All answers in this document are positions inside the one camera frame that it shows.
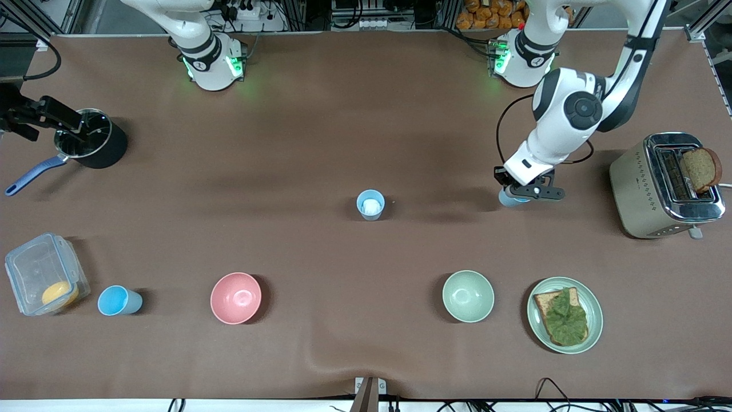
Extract toast slice under lettuce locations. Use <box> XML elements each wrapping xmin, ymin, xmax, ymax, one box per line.
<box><xmin>533</xmin><ymin>288</ymin><xmax>590</xmax><ymax>347</ymax></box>

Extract blue cup with white inside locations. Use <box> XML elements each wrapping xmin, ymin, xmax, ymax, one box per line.
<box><xmin>356</xmin><ymin>189</ymin><xmax>385</xmax><ymax>221</ymax></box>

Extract green lettuce leaf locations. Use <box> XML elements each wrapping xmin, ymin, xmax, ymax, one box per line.
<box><xmin>542</xmin><ymin>288</ymin><xmax>589</xmax><ymax>346</ymax></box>

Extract brown table mat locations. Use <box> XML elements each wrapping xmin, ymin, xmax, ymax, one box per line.
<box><xmin>0</xmin><ymin>29</ymin><xmax>732</xmax><ymax>401</ymax></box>

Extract metal table bracket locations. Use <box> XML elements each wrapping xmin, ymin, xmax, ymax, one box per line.
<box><xmin>355</xmin><ymin>377</ymin><xmax>387</xmax><ymax>412</ymax></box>

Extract pale green plate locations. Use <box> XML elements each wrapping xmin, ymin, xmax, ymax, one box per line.
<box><xmin>527</xmin><ymin>276</ymin><xmax>604</xmax><ymax>355</ymax></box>

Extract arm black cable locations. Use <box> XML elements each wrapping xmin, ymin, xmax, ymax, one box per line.
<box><xmin>496</xmin><ymin>94</ymin><xmax>595</xmax><ymax>168</ymax></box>
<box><xmin>23</xmin><ymin>40</ymin><xmax>62</xmax><ymax>81</ymax></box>

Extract aluminium frame profile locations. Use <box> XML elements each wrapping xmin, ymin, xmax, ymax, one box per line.
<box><xmin>0</xmin><ymin>0</ymin><xmax>86</xmax><ymax>49</ymax></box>
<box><xmin>683</xmin><ymin>0</ymin><xmax>732</xmax><ymax>43</ymax></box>

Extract clear plastic food container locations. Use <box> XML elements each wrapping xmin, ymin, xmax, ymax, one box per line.
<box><xmin>5</xmin><ymin>232</ymin><xmax>91</xmax><ymax>317</ymax></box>

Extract light blue plastic cup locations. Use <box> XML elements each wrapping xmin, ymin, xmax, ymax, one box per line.
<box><xmin>499</xmin><ymin>188</ymin><xmax>531</xmax><ymax>208</ymax></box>
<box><xmin>97</xmin><ymin>285</ymin><xmax>144</xmax><ymax>316</ymax></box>

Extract pale green bowl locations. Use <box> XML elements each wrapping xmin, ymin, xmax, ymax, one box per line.
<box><xmin>441</xmin><ymin>270</ymin><xmax>495</xmax><ymax>324</ymax></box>

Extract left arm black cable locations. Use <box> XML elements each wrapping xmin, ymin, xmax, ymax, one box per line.
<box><xmin>496</xmin><ymin>94</ymin><xmax>595</xmax><ymax>168</ymax></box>

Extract cream and chrome toaster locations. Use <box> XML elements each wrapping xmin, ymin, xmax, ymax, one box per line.
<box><xmin>608</xmin><ymin>132</ymin><xmax>727</xmax><ymax>240</ymax></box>

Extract bag of orange buns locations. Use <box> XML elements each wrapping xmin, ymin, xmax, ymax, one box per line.
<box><xmin>456</xmin><ymin>0</ymin><xmax>527</xmax><ymax>30</ymax></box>

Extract brown bread slice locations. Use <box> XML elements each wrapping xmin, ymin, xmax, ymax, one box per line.
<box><xmin>682</xmin><ymin>147</ymin><xmax>723</xmax><ymax>193</ymax></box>

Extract pink bowl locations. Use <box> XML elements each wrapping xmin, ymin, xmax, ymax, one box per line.
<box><xmin>210</xmin><ymin>272</ymin><xmax>262</xmax><ymax>326</ymax></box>

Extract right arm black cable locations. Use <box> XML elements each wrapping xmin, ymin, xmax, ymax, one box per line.
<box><xmin>23</xmin><ymin>40</ymin><xmax>62</xmax><ymax>81</ymax></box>

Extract black pot with blue handle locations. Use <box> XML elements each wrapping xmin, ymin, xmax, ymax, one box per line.
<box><xmin>5</xmin><ymin>109</ymin><xmax>129</xmax><ymax>197</ymax></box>

